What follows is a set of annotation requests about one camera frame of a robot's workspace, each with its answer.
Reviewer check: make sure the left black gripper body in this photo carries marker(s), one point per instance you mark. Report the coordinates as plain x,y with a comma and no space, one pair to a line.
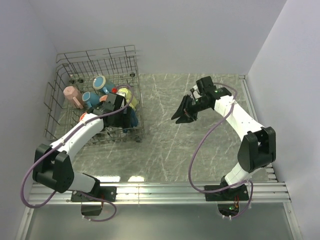
121,121

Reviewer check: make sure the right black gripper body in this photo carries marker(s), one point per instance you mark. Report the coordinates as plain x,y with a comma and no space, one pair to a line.
196,105

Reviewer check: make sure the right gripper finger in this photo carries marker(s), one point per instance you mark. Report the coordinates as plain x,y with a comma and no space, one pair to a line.
184,118
183,107

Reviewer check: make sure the pale yellow mug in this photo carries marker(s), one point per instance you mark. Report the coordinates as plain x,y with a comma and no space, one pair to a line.
130,97

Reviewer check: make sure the blue patterned mug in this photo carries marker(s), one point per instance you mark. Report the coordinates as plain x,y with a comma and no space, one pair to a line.
91,99

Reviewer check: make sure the light blue yellow-inside mug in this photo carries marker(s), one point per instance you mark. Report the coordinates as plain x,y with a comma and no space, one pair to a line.
103,85

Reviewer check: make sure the dark blue white-inside mug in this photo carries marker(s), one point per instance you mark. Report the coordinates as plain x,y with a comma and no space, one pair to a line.
133,120

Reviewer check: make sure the orange enamel mug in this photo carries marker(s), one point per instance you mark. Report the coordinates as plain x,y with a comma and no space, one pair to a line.
84,117

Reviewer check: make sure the light pink mug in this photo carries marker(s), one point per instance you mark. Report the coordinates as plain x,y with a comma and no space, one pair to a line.
74,97

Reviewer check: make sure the salmon pink mug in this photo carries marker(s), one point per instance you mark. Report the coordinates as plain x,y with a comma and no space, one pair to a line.
103,98

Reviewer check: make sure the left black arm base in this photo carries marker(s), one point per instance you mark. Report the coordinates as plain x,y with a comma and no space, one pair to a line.
99,192

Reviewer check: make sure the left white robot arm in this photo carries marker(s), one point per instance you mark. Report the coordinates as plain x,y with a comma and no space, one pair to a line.
53,163

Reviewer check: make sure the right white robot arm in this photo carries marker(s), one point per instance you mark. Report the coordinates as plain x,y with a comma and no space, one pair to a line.
258,143

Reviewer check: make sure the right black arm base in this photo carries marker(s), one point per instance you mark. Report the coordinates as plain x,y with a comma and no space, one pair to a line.
239,193

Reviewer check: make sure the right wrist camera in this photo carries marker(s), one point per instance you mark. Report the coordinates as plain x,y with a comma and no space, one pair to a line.
195,92

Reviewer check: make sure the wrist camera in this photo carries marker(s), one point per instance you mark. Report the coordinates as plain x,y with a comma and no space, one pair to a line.
121,91
195,92

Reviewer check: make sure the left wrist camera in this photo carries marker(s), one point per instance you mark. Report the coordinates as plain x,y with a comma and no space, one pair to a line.
121,91

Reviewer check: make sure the grey wire dish rack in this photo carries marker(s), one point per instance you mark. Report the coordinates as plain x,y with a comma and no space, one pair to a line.
78,69

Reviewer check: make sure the aluminium mounting rail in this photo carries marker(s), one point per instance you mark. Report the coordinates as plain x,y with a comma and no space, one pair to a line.
171,193

